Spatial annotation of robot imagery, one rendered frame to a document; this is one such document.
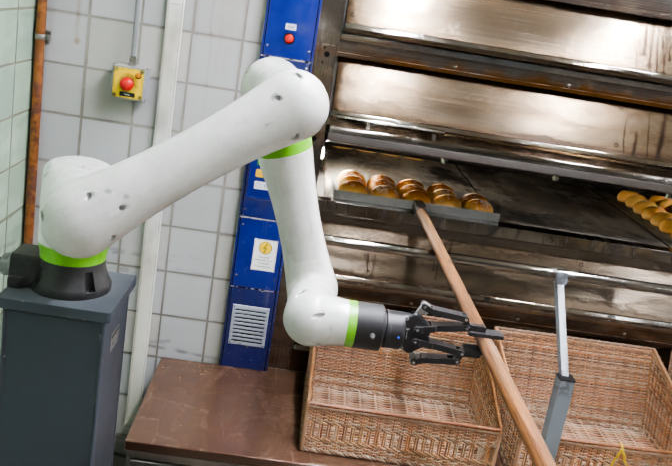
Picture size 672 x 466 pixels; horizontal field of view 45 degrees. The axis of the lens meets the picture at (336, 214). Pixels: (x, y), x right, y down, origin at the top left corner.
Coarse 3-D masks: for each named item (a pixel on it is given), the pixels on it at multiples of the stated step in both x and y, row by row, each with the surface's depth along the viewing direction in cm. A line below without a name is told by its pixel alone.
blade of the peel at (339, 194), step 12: (336, 180) 286; (336, 192) 262; (348, 192) 262; (456, 192) 298; (384, 204) 264; (396, 204) 264; (408, 204) 264; (432, 204) 264; (468, 216) 266; (480, 216) 266; (492, 216) 266
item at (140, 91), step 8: (120, 64) 240; (128, 64) 243; (112, 72) 240; (120, 72) 240; (128, 72) 240; (136, 72) 240; (144, 72) 240; (112, 80) 241; (120, 80) 240; (136, 80) 240; (144, 80) 241; (112, 88) 241; (120, 88) 241; (136, 88) 241; (144, 88) 241; (112, 96) 242; (120, 96) 242; (128, 96) 242; (136, 96) 242; (144, 96) 242
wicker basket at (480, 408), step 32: (448, 320) 266; (320, 352) 265; (352, 352) 265; (384, 352) 266; (320, 384) 265; (352, 384) 265; (416, 384) 266; (448, 384) 266; (480, 384) 255; (320, 416) 224; (352, 416) 224; (384, 416) 224; (416, 416) 225; (448, 416) 258; (480, 416) 249; (320, 448) 227; (352, 448) 227; (384, 448) 227; (416, 448) 227; (448, 448) 227; (480, 448) 242
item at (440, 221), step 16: (320, 208) 259; (336, 208) 259; (352, 208) 259; (368, 208) 259; (384, 208) 260; (400, 208) 263; (416, 224) 261; (448, 224) 261; (464, 224) 261; (480, 224) 261; (496, 224) 263; (512, 224) 266; (528, 240) 263; (544, 240) 263; (560, 240) 263; (576, 240) 263; (592, 240) 263; (608, 240) 266; (624, 256) 265; (640, 256) 265; (656, 256) 265
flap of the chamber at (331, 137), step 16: (352, 144) 244; (368, 144) 239; (384, 144) 239; (400, 144) 239; (464, 160) 241; (480, 160) 241; (496, 160) 241; (512, 160) 241; (560, 176) 246; (576, 176) 242; (592, 176) 243; (608, 176) 243
